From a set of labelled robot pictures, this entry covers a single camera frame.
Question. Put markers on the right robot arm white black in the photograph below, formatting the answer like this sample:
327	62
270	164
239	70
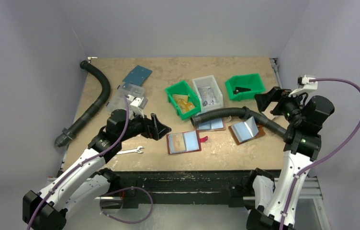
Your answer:
275	204

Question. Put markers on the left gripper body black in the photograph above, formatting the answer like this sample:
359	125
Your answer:
138	126

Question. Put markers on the green bin with yellow items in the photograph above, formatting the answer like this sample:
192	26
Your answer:
183	99

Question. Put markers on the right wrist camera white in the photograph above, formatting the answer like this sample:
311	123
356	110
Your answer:
306	84

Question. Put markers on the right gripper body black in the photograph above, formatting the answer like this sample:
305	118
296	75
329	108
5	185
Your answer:
276	101

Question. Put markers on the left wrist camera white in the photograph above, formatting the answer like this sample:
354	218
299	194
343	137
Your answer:
137	104

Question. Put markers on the clear compartment screw box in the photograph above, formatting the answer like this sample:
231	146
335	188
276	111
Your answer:
120	102

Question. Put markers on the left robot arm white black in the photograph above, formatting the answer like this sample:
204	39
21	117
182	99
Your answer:
86	179

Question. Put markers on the white plastic bin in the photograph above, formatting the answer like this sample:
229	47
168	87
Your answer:
208	92

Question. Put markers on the red leather card holder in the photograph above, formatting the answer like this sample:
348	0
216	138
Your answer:
185	142

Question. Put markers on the dark grey VIP card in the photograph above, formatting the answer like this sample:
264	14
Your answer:
238	90

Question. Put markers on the brown open card holder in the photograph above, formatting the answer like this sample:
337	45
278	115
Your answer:
246	131

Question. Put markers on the silver wrench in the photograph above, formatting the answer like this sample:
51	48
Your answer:
138	150

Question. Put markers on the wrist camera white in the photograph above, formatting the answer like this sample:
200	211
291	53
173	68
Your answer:
137	104
306	84

